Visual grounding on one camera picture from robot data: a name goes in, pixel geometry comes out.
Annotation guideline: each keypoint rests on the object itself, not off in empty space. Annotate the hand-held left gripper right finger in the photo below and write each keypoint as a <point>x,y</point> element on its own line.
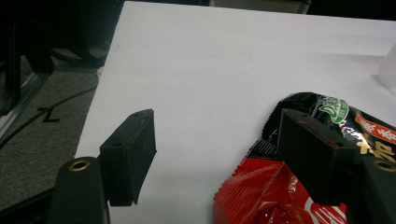
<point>314,155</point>

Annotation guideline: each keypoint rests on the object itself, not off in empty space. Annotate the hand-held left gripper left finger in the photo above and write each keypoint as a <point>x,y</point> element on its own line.
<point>130,155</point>

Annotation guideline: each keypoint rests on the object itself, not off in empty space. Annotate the red and black snack packet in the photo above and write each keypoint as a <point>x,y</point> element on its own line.
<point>261,193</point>

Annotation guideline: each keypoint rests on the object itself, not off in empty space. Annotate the clear plastic container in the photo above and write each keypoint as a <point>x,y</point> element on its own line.
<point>389,68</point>

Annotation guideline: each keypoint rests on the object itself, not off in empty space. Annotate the white table board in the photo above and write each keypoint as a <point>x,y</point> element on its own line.
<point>202,62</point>

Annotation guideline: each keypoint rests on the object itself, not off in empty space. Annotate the black metal stand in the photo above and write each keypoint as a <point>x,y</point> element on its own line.
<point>12,62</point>

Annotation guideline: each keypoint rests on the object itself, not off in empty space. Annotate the left metal floor rail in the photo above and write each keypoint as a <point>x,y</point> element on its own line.
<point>21,93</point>

